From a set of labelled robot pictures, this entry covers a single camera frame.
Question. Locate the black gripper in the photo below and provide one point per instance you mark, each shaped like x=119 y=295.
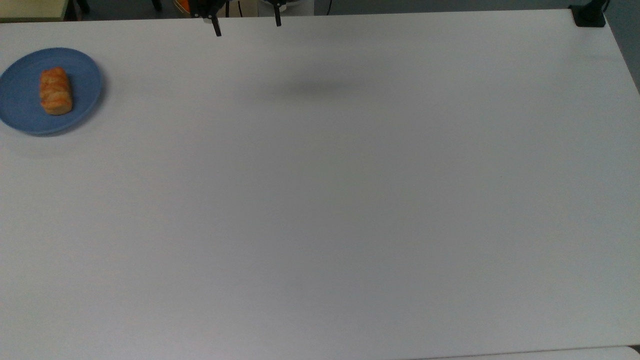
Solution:
x=204 y=7

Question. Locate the golden brown bread roll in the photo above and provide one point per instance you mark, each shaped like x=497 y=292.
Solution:
x=55 y=91

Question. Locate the orange object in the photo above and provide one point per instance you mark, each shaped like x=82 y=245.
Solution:
x=183 y=4

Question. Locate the beige cabinet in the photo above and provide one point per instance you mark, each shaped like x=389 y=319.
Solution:
x=31 y=8

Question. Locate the blue round plate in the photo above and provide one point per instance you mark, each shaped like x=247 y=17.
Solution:
x=30 y=107

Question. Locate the black table clamp mount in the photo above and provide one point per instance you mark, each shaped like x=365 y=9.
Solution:
x=589 y=16

